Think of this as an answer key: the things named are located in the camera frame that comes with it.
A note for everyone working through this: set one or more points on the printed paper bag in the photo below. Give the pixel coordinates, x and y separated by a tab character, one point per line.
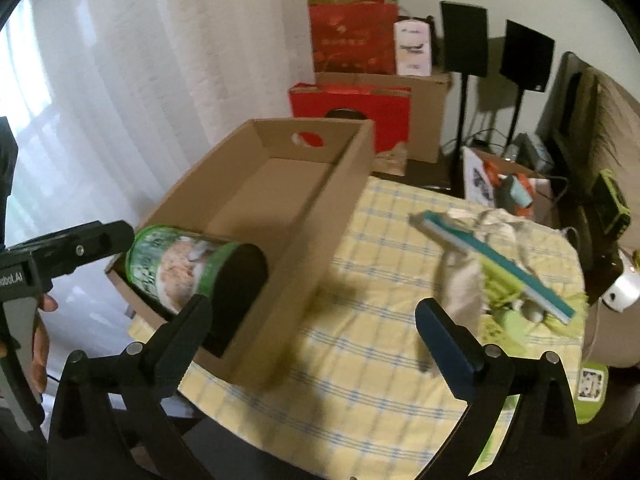
477	175

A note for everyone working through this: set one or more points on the yellow checked tablecloth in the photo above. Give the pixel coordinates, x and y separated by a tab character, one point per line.
360	310

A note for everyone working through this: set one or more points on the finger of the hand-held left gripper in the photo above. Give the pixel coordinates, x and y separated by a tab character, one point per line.
87	246

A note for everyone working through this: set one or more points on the grey electronic device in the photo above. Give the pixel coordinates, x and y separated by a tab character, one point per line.
535	154

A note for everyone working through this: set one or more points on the white rounded device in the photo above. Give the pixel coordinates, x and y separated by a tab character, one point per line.
622	292

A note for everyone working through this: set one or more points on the green labelled food can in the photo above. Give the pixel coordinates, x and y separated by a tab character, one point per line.
172	270

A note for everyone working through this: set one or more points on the brown sofa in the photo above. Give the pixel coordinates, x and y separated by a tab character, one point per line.
607	125

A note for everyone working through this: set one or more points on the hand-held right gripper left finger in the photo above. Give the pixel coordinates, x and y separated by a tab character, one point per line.
184	341

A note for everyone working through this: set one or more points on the red box with black oval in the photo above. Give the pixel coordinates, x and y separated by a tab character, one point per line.
385	115

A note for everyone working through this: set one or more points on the green radio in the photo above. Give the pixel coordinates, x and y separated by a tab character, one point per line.
611	207

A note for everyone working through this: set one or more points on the black speaker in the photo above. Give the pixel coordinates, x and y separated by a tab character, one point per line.
527	57
464	37

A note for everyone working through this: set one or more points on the red gift bag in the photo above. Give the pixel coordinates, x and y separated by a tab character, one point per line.
352	40

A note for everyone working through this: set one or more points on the person's left hand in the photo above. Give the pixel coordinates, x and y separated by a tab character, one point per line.
41	355

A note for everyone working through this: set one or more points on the white floral cloth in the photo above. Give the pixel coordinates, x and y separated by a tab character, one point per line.
460	287

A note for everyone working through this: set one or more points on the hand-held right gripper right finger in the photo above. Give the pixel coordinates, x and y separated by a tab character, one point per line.
445	355

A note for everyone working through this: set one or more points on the large brown cardboard box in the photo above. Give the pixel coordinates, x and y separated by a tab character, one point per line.
427	115

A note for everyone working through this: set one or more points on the orange and teal toy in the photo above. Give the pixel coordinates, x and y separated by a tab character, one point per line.
517	189

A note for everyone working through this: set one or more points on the white sheer curtain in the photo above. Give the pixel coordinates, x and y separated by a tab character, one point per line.
125	85

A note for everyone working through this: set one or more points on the white printed carton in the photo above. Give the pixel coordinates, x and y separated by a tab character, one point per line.
413	47

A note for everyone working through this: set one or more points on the teal notebook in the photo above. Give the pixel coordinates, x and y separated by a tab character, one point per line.
500	270

